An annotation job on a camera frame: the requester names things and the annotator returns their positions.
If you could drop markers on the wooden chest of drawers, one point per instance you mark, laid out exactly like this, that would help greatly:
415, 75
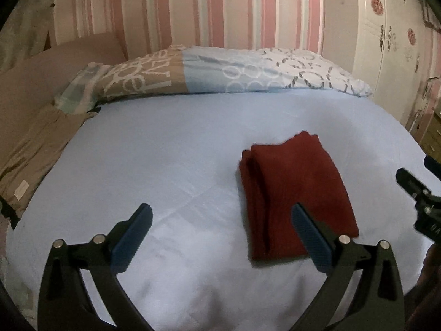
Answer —
434, 134

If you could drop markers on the beige blanket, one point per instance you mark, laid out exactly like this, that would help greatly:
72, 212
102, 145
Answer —
38, 148

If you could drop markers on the white wardrobe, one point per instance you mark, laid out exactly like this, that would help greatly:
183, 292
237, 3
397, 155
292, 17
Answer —
389, 41

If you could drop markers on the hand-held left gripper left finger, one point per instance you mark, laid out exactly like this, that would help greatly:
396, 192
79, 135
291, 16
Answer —
132, 236

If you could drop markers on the person's right forearm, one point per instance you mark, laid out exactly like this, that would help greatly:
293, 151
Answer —
430, 279

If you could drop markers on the light blue bed sheet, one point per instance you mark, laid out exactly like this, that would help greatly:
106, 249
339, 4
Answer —
155, 151

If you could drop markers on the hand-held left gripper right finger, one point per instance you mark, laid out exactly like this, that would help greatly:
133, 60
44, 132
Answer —
313, 238

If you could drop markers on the plain beige pillow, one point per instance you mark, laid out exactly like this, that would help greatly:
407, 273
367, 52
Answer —
51, 72

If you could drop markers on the beige curtain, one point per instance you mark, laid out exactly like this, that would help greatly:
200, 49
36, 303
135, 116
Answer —
26, 24

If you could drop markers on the patterned blue beige pillow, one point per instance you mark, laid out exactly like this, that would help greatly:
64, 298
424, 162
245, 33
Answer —
213, 70

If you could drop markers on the dark red cloth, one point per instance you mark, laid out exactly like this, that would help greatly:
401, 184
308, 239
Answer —
293, 179

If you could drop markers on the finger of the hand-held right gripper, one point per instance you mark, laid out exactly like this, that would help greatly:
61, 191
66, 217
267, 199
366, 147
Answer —
411, 181
434, 164

